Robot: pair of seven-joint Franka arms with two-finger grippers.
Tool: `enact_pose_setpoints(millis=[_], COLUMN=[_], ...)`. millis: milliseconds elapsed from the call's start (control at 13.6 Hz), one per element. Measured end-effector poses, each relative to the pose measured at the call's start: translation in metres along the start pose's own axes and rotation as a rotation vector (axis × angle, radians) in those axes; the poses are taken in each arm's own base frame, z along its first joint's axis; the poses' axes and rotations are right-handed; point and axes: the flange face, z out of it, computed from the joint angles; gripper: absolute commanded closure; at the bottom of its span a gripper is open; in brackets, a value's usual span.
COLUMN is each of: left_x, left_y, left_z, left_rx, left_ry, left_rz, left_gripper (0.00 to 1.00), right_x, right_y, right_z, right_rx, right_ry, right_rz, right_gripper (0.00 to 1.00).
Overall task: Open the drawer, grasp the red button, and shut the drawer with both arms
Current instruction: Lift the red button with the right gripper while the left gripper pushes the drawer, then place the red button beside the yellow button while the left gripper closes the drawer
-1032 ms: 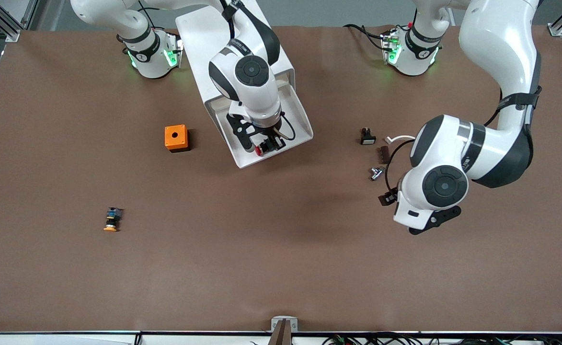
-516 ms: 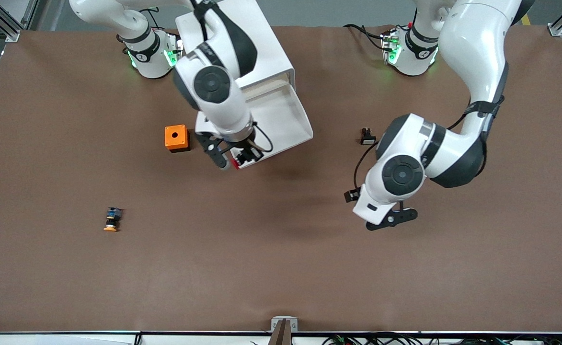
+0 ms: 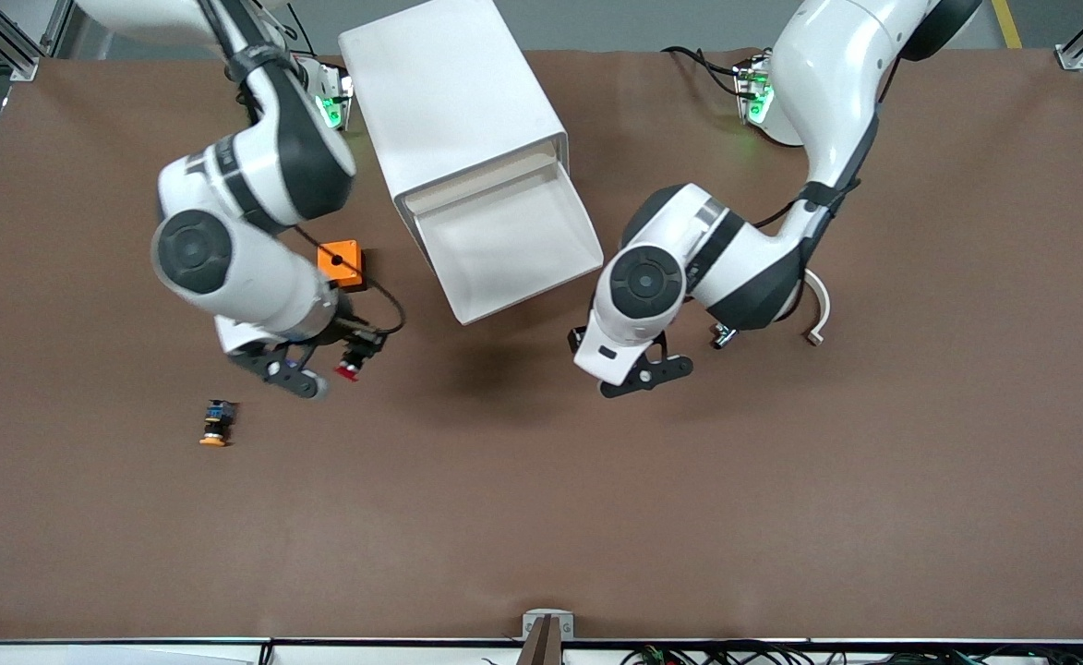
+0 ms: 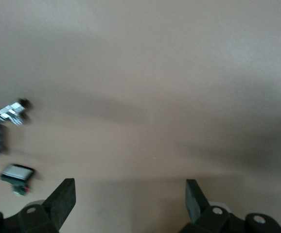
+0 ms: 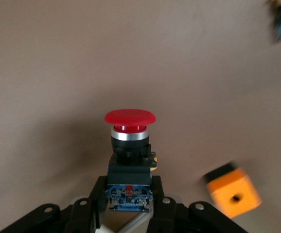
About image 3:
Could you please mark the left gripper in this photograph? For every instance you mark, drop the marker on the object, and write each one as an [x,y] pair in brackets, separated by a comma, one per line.
[574,339]

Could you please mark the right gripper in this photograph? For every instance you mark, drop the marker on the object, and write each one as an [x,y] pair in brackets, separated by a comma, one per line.
[345,333]

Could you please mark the red push button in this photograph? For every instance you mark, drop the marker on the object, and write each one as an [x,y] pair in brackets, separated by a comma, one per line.
[349,368]

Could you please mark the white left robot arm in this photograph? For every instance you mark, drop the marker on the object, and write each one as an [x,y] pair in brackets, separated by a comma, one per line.
[827,83]

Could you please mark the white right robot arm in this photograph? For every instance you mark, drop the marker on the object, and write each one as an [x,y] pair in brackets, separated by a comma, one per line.
[255,268]

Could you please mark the yellow push button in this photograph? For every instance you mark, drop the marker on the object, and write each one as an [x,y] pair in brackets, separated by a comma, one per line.
[216,425]

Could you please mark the orange box with hole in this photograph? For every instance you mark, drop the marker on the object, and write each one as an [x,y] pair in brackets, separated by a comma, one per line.
[338,259]

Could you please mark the silver key switch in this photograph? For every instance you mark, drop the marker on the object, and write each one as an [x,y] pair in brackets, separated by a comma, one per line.
[724,336]

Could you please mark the white curved bracket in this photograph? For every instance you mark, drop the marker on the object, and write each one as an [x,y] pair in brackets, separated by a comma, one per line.
[821,309]

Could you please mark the grey metal bracket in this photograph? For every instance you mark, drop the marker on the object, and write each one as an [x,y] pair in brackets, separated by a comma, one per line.
[532,623]

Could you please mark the brown post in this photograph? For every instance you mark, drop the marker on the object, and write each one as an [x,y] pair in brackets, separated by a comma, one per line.
[541,646]

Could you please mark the white table edge rail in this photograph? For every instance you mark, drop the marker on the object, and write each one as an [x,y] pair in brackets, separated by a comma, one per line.
[135,652]

